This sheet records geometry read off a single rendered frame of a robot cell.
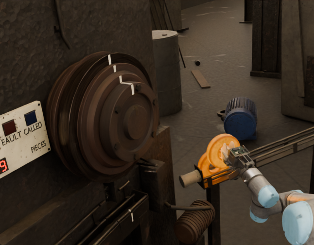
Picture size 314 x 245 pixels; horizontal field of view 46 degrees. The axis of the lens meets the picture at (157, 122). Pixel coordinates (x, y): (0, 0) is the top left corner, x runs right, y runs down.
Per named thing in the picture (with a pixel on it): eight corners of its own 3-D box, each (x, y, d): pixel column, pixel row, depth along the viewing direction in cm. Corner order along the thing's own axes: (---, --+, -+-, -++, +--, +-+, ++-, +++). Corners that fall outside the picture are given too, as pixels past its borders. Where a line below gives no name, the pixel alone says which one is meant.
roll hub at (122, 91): (105, 173, 127) (93, 96, 116) (151, 139, 148) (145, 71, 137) (117, 177, 124) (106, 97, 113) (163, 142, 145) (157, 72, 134)
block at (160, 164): (142, 208, 176) (137, 164, 167) (151, 200, 182) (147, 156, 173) (161, 215, 170) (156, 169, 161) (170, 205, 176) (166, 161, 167)
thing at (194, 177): (180, 183, 179) (178, 173, 176) (196, 177, 181) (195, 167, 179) (185, 190, 174) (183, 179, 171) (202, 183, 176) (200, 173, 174)
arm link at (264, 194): (261, 213, 140) (264, 198, 134) (245, 192, 148) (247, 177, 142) (279, 206, 142) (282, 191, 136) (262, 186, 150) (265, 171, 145)
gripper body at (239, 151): (243, 143, 156) (259, 162, 147) (239, 159, 161) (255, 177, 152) (227, 148, 154) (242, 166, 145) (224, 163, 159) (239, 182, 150)
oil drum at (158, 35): (124, 113, 444) (113, 38, 409) (151, 97, 489) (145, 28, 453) (165, 121, 412) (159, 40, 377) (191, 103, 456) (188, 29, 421)
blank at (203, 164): (209, 183, 184) (213, 186, 181) (191, 166, 176) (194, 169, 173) (231, 161, 184) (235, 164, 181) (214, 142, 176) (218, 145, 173)
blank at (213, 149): (203, 140, 162) (207, 142, 159) (234, 129, 166) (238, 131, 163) (208, 170, 168) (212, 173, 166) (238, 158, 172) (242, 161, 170)
